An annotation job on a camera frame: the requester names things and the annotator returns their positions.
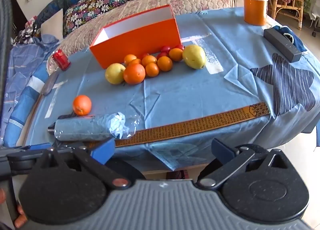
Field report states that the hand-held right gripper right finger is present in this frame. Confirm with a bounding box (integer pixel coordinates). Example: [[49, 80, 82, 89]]
[[197, 138, 292, 192]]

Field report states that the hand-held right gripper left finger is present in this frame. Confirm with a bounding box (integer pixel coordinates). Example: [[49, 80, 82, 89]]
[[37, 137, 132, 191]]

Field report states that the medium orange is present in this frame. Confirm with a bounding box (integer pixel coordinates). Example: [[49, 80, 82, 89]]
[[73, 95, 92, 116]]

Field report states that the round yellow pear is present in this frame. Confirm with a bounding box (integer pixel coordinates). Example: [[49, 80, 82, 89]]
[[105, 63, 126, 85]]

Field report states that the large orange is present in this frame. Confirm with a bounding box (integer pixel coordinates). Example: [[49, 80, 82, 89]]
[[123, 63, 146, 85]]

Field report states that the long yellow pear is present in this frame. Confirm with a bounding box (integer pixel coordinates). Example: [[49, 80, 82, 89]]
[[182, 44, 207, 70]]

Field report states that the orange cardboard box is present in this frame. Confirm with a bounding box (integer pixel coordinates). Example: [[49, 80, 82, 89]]
[[89, 4, 182, 70]]

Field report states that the person's left hand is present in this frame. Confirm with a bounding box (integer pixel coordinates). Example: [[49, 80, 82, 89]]
[[14, 205, 27, 229]]

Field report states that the folded grey umbrella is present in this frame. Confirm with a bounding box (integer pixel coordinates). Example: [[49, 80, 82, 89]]
[[47, 112, 142, 142]]

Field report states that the carved wooden ruler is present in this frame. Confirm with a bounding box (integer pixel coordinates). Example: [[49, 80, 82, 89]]
[[114, 102, 271, 148]]

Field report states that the blue striped cloth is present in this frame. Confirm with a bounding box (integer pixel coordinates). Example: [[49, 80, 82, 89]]
[[0, 33, 60, 145]]

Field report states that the red drink can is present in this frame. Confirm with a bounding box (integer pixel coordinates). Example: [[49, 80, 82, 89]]
[[52, 49, 71, 71]]

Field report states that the black rectangular box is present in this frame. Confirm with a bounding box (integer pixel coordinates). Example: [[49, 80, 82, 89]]
[[263, 28, 302, 63]]

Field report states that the black white patterned cloth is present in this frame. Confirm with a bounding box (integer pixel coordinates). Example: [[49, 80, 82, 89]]
[[12, 16, 42, 44]]

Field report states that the white pillow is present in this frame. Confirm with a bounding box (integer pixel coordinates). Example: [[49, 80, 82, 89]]
[[40, 8, 64, 40]]

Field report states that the dark blue face mask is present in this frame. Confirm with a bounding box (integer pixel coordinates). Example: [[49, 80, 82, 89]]
[[274, 25, 308, 53]]

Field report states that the floral cushion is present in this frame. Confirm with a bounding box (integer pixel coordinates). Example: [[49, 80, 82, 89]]
[[62, 0, 128, 36]]

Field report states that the orange canister with white lid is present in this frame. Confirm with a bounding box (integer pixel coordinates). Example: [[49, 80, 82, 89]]
[[243, 0, 269, 26]]

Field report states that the sofa with floral quilt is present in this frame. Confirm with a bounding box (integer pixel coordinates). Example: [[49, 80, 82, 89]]
[[47, 0, 235, 70]]

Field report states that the wicker chair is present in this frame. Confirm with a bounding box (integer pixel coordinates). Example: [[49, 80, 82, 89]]
[[255, 0, 307, 30]]

